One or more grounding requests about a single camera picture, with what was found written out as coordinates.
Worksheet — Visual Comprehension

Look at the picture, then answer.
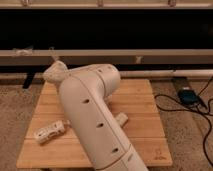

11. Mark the white remote controller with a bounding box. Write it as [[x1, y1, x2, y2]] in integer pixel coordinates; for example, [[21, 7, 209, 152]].
[[33, 120, 70, 144]]

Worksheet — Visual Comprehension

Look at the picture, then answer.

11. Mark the wooden table board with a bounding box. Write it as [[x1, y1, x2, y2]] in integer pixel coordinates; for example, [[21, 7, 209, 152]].
[[16, 79, 172, 169]]

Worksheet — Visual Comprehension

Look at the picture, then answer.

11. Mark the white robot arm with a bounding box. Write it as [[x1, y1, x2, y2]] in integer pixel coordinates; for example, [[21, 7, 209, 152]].
[[43, 61, 148, 171]]

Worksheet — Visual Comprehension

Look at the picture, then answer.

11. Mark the blue power adapter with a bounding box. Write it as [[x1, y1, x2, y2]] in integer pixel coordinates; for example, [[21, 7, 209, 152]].
[[178, 89, 198, 105]]

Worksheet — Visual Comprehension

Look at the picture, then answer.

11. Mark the white horizontal rail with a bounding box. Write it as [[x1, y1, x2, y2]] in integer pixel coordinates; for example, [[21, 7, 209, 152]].
[[0, 49, 213, 66]]

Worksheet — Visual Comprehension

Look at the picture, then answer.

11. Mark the small beige object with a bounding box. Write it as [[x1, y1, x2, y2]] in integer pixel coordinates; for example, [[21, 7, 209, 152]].
[[115, 112, 128, 127]]

